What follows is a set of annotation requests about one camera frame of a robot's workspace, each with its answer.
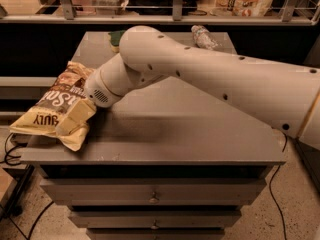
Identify green yellow sponge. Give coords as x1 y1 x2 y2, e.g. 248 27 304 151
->
108 30 125 53

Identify grey drawer cabinet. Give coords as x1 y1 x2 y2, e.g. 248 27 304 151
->
19 30 287 240

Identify brown yellow chip bag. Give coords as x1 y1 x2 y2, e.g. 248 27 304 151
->
9 61 94 151

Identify grey metal railing shelf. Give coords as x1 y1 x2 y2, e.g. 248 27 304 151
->
0 0 320 26

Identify bottom grey drawer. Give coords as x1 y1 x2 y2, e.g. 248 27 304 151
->
86 229 224 240

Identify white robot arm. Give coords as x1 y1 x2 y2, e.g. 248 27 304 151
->
56 26 320 149

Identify grey drawer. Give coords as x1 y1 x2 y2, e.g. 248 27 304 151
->
86 229 224 240
69 211 241 229
40 178 266 206

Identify black cables on left floor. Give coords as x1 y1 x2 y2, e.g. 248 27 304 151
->
0 133 54 240

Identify black cable on right floor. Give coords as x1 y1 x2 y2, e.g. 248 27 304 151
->
268 133 289 240

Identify black bag behind railing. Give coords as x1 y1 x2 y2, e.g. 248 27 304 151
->
126 0 199 15

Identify cream foam-padded gripper finger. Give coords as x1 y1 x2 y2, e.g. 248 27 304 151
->
55 99 96 136

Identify clear plastic water bottle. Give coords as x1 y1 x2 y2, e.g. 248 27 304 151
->
191 25 218 50

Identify middle grey drawer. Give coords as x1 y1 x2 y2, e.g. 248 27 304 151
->
69 211 241 229

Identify top grey drawer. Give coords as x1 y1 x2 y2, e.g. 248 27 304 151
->
40 178 266 206

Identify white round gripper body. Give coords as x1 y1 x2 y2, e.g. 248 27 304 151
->
84 69 122 108

